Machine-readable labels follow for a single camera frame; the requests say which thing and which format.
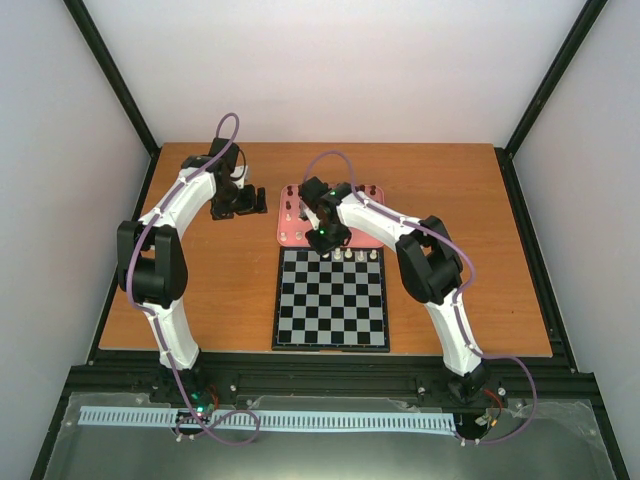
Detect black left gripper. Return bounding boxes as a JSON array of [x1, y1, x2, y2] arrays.
[[211, 183, 268, 221]]

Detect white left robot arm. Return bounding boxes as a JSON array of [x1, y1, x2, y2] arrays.
[[116, 138, 267, 403]]

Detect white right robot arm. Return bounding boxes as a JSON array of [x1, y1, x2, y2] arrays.
[[298, 177, 479, 377]]

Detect pink piece tray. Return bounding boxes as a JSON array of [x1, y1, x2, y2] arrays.
[[276, 184, 383, 248]]

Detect black and grey chessboard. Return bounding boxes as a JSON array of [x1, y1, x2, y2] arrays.
[[272, 247, 391, 353]]

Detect black piece back row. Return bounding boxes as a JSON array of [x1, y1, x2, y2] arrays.
[[281, 184, 384, 201]]

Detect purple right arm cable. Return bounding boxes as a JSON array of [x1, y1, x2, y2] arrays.
[[301, 150, 539, 446]]

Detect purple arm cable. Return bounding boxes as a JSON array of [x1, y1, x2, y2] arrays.
[[301, 150, 539, 446], [124, 112, 262, 446]]

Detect light blue cable duct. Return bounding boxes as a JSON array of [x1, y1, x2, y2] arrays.
[[77, 406, 456, 435]]

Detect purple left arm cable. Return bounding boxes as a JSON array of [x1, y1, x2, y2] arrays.
[[124, 112, 262, 446]]

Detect black aluminium frame rail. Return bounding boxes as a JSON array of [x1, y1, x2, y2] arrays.
[[63, 351, 600, 406]]

